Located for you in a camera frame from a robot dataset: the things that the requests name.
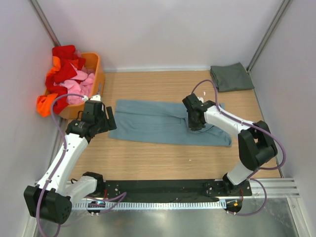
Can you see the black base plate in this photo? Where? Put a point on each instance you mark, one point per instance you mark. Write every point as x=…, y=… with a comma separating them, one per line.
x=172, y=191

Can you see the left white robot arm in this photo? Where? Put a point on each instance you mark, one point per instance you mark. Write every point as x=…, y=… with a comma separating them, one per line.
x=52, y=198

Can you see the slotted white cable duct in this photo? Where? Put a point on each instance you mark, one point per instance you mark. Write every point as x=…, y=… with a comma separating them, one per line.
x=98, y=205

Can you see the red t shirt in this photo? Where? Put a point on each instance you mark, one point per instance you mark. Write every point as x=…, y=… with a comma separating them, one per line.
x=53, y=88

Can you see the pink t shirt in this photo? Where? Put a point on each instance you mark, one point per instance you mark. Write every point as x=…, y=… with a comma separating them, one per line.
x=74, y=78

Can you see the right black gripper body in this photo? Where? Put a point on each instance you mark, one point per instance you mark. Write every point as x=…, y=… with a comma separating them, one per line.
x=193, y=124

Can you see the right aluminium corner post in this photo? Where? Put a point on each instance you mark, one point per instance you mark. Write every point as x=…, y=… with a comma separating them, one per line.
x=276, y=20

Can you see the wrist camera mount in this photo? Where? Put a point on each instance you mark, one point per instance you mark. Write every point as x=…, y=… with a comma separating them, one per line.
x=96, y=97
x=201, y=99

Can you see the left aluminium corner post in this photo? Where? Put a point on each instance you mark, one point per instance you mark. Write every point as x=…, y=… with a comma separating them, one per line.
x=44, y=21

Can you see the aluminium corner post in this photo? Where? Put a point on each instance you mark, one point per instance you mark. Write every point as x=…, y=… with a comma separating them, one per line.
x=44, y=21
x=276, y=20

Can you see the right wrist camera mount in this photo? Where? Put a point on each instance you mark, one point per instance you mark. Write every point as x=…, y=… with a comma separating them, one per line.
x=201, y=99

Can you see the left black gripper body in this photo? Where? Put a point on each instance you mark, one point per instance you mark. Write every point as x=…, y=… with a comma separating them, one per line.
x=102, y=122

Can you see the blue-grey t shirt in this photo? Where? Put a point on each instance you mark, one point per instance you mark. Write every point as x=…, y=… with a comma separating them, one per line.
x=164, y=123

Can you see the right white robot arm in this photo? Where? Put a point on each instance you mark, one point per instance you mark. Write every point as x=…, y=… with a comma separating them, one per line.
x=255, y=144

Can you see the folded dark grey t shirt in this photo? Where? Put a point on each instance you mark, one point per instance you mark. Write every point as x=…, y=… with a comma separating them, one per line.
x=231, y=78

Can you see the aluminium frame rail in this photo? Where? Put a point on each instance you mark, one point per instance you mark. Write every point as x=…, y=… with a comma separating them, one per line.
x=272, y=187

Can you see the orange t shirt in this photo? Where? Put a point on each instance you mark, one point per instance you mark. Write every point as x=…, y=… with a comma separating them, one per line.
x=44, y=102

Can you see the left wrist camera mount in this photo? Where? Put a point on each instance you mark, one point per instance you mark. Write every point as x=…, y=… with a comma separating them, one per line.
x=96, y=97

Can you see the orange plastic laundry basket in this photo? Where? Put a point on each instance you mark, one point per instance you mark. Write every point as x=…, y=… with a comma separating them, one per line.
x=93, y=61

